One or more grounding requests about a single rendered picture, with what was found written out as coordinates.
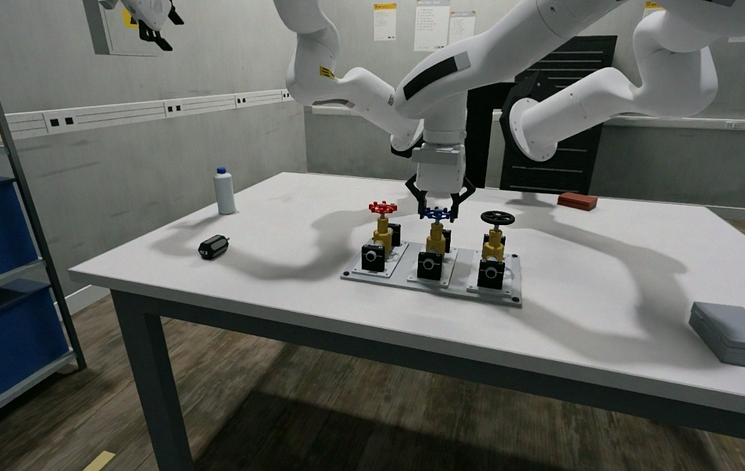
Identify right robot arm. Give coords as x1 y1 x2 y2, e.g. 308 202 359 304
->
273 0 424 151

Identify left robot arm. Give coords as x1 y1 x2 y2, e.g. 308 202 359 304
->
394 0 745 166

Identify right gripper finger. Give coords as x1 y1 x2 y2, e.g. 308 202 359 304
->
139 20 173 51
168 0 184 25

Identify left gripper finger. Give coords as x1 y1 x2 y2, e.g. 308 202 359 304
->
405 174 428 219
450 175 476 223

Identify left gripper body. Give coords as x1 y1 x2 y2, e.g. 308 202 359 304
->
416 142 466 194

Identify white bottle with blue cap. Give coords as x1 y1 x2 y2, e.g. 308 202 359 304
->
213 167 236 215

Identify reddish-brown rectangular block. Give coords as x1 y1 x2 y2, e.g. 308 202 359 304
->
557 192 598 211

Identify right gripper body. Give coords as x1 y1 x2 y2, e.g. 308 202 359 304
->
121 0 171 31

